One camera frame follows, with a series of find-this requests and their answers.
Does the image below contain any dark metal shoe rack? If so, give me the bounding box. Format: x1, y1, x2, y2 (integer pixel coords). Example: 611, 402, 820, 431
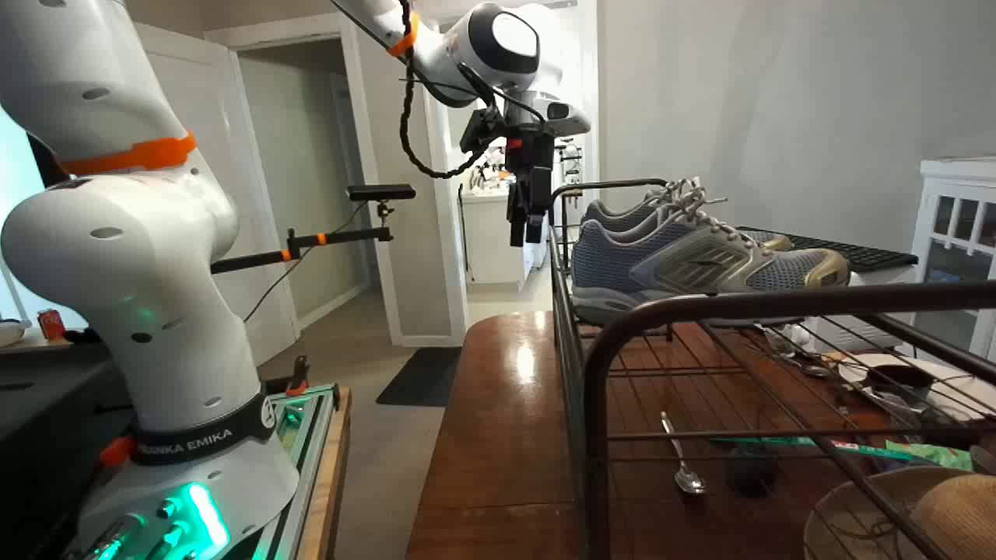
551, 179, 996, 560

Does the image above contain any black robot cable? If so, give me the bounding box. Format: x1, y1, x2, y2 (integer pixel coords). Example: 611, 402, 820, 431
391, 0, 492, 184

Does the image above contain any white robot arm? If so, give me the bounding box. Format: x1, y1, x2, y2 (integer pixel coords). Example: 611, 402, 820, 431
0, 0, 299, 560

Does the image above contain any white door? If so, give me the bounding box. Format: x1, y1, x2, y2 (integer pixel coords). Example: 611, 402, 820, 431
137, 25, 299, 364

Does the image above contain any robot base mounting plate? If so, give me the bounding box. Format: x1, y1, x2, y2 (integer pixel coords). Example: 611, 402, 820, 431
58, 380, 356, 560

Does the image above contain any white cabinet with glass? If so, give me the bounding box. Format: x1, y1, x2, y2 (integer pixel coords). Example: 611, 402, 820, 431
913, 156, 996, 359

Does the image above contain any metal spoon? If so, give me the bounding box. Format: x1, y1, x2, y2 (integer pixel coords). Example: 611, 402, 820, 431
659, 412, 707, 497

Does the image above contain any woven straw hat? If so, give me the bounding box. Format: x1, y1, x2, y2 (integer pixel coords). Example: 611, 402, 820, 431
802, 466, 996, 560

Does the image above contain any black floor mat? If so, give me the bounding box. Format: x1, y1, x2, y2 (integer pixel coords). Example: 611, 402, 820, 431
376, 349, 462, 409

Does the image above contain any black camera on stand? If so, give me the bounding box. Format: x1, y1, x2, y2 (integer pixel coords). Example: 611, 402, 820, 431
211, 184, 416, 273

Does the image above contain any blue grey sneaker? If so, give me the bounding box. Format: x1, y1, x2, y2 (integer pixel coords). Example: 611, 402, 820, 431
573, 202, 850, 323
583, 180, 795, 251

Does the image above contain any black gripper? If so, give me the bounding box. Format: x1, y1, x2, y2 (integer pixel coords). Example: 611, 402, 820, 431
504, 104, 590, 242

